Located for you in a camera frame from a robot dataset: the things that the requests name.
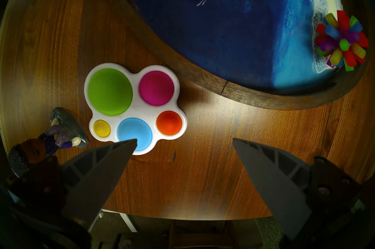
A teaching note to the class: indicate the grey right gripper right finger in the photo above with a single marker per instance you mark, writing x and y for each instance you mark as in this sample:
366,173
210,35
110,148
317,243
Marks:
278,187

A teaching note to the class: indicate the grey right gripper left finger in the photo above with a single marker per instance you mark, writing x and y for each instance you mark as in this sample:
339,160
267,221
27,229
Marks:
93,184

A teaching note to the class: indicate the white colourful dimple pop toy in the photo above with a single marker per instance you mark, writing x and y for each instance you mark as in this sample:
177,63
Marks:
134,108

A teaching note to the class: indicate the multicolour spiky ball toy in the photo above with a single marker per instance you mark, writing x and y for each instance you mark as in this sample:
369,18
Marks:
342,42

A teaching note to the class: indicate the round wooden ocean resin tray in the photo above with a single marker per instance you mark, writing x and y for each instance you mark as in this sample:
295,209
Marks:
234,31

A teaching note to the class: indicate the green upholstered dining chair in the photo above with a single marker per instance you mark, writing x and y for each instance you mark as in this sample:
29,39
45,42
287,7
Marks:
268,233

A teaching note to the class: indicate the purple suit bobblehead figurine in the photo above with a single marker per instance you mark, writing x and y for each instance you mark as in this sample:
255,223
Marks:
64,128

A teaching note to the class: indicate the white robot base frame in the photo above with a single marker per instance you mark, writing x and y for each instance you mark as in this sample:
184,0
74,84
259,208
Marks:
123,219

